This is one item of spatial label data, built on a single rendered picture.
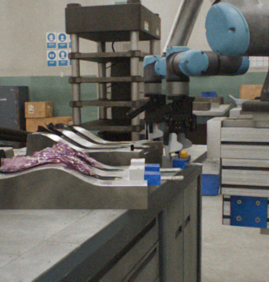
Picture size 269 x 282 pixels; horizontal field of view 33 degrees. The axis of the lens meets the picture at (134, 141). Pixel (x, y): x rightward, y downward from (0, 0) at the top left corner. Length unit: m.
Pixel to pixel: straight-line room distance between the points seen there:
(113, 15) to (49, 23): 3.33
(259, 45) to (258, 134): 0.21
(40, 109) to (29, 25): 1.61
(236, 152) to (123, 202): 0.30
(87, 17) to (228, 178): 4.55
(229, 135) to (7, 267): 0.61
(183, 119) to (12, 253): 0.79
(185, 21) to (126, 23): 3.70
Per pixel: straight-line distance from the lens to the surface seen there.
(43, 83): 8.63
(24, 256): 0.80
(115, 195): 1.04
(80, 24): 5.55
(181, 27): 1.70
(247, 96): 7.20
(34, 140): 1.47
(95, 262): 1.04
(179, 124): 1.46
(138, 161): 1.20
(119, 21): 5.40
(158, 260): 1.58
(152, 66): 1.85
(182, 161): 1.47
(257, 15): 1.06
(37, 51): 8.70
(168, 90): 1.46
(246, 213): 1.18
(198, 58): 1.34
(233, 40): 1.03
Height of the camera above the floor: 1.08
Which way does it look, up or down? 7 degrees down
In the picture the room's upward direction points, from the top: 1 degrees counter-clockwise
